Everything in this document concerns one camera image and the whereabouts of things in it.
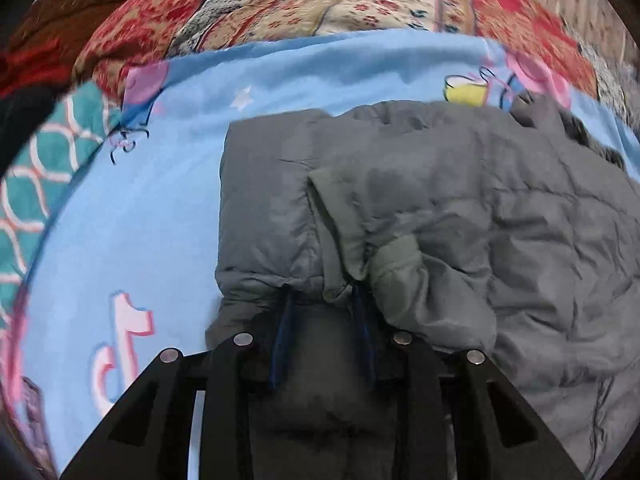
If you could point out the dark red cloth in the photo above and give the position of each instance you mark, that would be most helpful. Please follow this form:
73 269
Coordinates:
25 67

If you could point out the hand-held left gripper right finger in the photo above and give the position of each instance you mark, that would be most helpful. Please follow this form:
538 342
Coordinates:
366 345

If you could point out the blue cartoon printed blanket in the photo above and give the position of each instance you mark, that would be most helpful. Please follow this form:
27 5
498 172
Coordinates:
150 200

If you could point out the teal scale patterned cloth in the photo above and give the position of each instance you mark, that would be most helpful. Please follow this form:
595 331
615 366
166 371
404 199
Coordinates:
35 180

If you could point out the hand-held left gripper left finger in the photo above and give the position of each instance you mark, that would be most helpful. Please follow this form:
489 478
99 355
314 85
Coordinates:
283 340

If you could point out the grey padded jacket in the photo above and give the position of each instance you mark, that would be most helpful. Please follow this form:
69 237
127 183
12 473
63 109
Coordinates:
450 200

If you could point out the red floral patchwork quilt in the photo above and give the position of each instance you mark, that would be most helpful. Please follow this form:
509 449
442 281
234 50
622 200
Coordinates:
320 0

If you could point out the brown fuzzy cloth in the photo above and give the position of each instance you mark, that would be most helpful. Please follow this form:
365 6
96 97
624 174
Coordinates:
65 10

